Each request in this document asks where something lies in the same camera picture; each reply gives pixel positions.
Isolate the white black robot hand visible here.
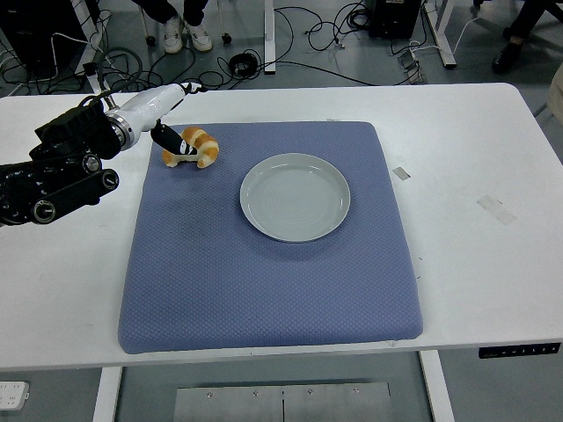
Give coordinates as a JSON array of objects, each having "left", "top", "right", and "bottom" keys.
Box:
[{"left": 117, "top": 81, "right": 209, "bottom": 156}]

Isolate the golden croissant bread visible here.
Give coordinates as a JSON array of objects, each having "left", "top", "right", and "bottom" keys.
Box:
[{"left": 161, "top": 126, "right": 220, "bottom": 170}]

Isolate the person with white shoes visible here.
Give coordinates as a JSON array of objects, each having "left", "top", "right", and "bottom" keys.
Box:
[{"left": 131, "top": 0, "right": 214, "bottom": 55}]

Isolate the narrow white desk leg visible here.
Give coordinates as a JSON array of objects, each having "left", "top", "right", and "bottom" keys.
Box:
[{"left": 263, "top": 0, "right": 277, "bottom": 75}]

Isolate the grey round plate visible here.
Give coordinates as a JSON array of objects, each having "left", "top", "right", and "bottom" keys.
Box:
[{"left": 239, "top": 152, "right": 352, "bottom": 244}]

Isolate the blue quilted mat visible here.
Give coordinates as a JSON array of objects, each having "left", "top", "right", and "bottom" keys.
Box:
[{"left": 117, "top": 120, "right": 425, "bottom": 355}]

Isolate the small black equipment box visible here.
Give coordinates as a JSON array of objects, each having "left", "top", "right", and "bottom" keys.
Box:
[{"left": 368, "top": 0, "right": 418, "bottom": 40}]

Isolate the grey foot pedal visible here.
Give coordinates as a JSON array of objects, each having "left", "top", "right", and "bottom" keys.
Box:
[{"left": 398, "top": 50, "right": 428, "bottom": 85}]

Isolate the white table leg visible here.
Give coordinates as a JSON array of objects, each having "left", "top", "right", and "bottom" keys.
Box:
[
  {"left": 91, "top": 366, "right": 123, "bottom": 422},
  {"left": 418, "top": 350, "right": 456, "bottom": 422}
]

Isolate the white desk leg with foot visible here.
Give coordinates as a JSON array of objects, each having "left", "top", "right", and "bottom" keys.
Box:
[{"left": 421, "top": 0, "right": 458, "bottom": 69}]

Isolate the white power strip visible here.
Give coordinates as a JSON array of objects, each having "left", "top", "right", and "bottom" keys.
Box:
[{"left": 0, "top": 380, "right": 31, "bottom": 412}]

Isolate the grey metal plate with screws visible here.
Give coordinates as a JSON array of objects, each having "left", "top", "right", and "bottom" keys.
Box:
[{"left": 173, "top": 382, "right": 392, "bottom": 422}]

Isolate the person with black shoe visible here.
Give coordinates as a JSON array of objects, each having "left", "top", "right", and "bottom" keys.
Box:
[{"left": 491, "top": 0, "right": 563, "bottom": 75}]

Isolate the large clear tape piece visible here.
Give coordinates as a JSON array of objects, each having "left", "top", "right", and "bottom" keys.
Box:
[{"left": 476, "top": 194, "right": 518, "bottom": 227}]

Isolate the beige object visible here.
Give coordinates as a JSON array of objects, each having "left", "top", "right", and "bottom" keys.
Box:
[{"left": 547, "top": 65, "right": 563, "bottom": 118}]

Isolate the black table control panel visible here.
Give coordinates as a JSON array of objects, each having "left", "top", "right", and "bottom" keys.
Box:
[{"left": 479, "top": 342, "right": 563, "bottom": 360}]

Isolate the white desk foot with cables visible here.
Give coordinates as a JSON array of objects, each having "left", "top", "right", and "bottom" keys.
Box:
[{"left": 69, "top": 0, "right": 111, "bottom": 94}]

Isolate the coiled black cable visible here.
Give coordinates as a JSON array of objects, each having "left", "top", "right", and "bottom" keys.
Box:
[{"left": 228, "top": 52, "right": 260, "bottom": 76}]

